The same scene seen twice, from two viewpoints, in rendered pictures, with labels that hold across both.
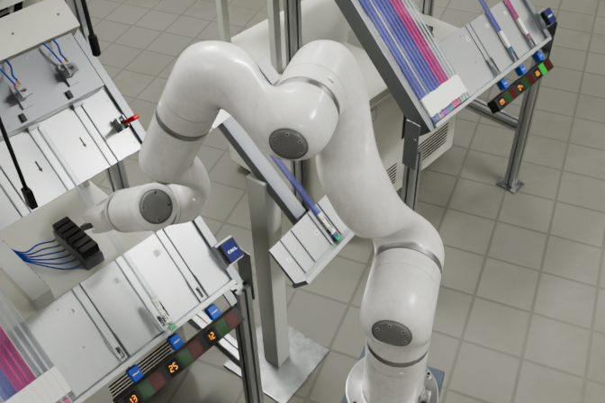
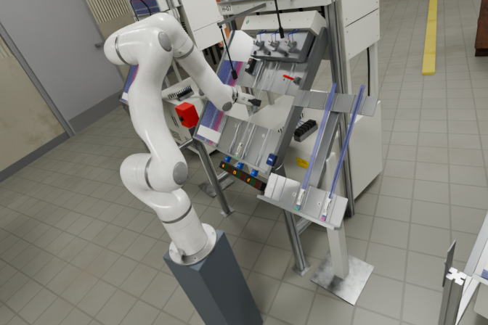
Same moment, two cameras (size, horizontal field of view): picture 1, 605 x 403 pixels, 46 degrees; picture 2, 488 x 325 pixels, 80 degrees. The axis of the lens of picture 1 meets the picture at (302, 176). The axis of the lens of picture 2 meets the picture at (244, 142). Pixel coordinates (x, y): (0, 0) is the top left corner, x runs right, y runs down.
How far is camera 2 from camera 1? 161 cm
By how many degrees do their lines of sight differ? 79
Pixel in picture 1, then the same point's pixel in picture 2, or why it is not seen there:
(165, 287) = (254, 148)
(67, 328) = (231, 128)
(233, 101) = not seen: hidden behind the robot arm
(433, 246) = (151, 168)
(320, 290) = (408, 298)
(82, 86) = (291, 54)
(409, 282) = (131, 159)
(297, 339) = (357, 284)
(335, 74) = (126, 38)
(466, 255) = not seen: outside the picture
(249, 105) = not seen: hidden behind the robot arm
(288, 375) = (330, 280)
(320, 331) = (369, 299)
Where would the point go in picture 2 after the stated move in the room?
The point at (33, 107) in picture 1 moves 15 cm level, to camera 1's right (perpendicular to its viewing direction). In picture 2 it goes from (274, 51) to (274, 62)
